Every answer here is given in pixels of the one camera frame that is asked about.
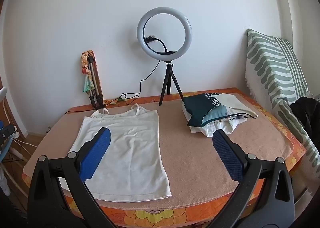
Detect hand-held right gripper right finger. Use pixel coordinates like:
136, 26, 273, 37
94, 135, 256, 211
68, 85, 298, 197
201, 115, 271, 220
209, 129, 295, 228

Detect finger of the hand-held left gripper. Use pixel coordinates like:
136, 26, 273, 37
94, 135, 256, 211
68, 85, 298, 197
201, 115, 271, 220
0, 125, 16, 144

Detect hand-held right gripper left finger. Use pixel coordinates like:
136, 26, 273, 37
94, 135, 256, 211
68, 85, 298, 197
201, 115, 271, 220
27, 127, 118, 228

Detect white tank top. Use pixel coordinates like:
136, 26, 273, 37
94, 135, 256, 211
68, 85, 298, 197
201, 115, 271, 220
67, 104, 173, 203

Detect white folded clothes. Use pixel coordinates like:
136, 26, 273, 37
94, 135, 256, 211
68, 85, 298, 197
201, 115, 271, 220
181, 101, 249, 138

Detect beige blanket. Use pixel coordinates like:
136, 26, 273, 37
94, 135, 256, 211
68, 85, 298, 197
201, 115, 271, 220
24, 92, 294, 210

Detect teal patterned folded cloth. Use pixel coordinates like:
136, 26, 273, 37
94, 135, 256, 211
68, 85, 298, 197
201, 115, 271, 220
183, 92, 258, 127

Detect folded silver tripod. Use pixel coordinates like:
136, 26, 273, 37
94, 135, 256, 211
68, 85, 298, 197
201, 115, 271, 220
89, 57, 107, 109

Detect colourful printed cloth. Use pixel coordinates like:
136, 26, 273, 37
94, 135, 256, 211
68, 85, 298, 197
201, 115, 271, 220
80, 50, 97, 94

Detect black garment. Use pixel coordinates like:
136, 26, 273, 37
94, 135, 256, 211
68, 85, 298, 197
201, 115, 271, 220
290, 96, 320, 138

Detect orange floral tablecloth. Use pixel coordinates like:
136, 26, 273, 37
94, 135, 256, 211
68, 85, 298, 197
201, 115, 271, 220
22, 88, 307, 228

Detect green patterned pillow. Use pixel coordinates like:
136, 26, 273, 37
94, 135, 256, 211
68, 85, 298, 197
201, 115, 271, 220
246, 29, 320, 168

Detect black mini tripod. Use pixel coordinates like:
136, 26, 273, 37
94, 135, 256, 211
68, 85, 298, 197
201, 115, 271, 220
159, 61, 185, 106

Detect white cable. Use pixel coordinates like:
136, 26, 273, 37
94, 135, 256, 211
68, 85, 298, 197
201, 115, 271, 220
11, 132, 38, 147

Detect black ring light cable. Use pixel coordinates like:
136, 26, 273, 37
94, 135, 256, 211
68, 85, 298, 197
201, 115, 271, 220
65, 58, 162, 114

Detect white ring light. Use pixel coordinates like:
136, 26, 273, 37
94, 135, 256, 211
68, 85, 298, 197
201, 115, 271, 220
137, 7, 193, 56

